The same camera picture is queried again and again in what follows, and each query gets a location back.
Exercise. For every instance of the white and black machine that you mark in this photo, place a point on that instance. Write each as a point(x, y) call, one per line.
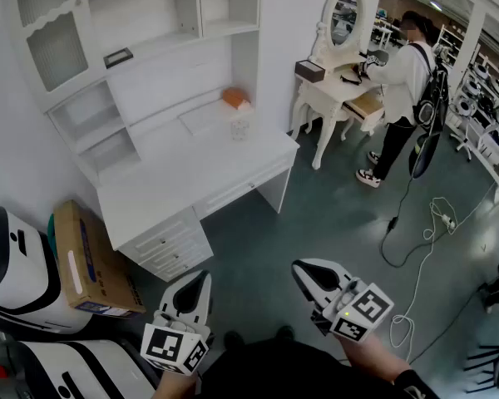
point(25, 277)
point(79, 368)

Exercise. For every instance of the white oval mirror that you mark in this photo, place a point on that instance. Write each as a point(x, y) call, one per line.
point(344, 15)

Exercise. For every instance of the teal flat item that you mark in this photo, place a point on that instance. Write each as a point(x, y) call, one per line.
point(52, 237)

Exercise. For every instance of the black wrist sleeve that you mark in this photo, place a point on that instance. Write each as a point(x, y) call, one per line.
point(416, 385)

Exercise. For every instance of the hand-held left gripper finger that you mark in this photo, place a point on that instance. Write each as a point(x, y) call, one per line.
point(208, 306)
point(168, 299)

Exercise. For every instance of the black stand base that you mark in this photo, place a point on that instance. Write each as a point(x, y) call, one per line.
point(490, 366)

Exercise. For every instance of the white power strip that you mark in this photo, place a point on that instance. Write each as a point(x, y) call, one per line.
point(448, 222)

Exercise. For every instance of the brown tissue box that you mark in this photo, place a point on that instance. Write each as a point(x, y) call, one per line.
point(309, 70)

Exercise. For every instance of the white vanity table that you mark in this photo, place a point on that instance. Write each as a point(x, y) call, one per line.
point(328, 94)

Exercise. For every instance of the black item on vanity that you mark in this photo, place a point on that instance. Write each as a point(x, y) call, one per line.
point(352, 75)

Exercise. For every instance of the person's left forearm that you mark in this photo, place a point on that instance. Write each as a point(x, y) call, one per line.
point(176, 387)

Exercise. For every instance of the white desk with drawers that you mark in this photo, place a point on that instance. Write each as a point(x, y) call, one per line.
point(183, 181)

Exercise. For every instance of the black framed plaque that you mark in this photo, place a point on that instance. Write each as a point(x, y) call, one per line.
point(118, 57)

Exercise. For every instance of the clear dotted cup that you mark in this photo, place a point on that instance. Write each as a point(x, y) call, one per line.
point(240, 131)

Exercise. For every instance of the person's black shoe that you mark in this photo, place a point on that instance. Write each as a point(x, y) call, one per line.
point(233, 339)
point(285, 333)

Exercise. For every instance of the brown cardboard box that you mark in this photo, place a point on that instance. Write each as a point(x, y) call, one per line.
point(95, 260)

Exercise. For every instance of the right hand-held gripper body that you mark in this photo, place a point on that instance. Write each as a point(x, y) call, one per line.
point(357, 310)

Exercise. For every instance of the white shelf hutch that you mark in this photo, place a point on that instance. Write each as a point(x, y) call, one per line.
point(108, 98)

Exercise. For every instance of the person's black shirt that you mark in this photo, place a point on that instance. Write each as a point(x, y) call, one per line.
point(283, 372)

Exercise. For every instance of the orange box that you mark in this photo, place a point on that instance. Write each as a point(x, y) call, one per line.
point(235, 97)

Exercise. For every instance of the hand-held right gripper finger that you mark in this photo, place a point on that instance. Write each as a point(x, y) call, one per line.
point(305, 291)
point(328, 268)

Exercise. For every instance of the person's right forearm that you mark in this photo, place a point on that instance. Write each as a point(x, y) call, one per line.
point(370, 358)

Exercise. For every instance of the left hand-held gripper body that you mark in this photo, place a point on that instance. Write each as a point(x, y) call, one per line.
point(170, 343)

